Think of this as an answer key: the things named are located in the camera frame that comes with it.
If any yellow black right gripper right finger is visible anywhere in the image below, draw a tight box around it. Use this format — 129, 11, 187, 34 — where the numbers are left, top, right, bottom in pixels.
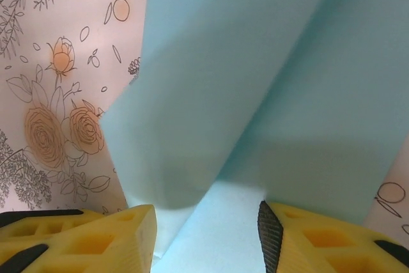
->
257, 200, 409, 273

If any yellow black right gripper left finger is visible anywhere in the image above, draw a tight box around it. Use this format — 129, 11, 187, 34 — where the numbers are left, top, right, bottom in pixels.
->
0, 204, 159, 273

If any light blue cloth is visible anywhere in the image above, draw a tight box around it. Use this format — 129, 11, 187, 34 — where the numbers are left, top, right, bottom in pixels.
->
98, 0, 409, 273

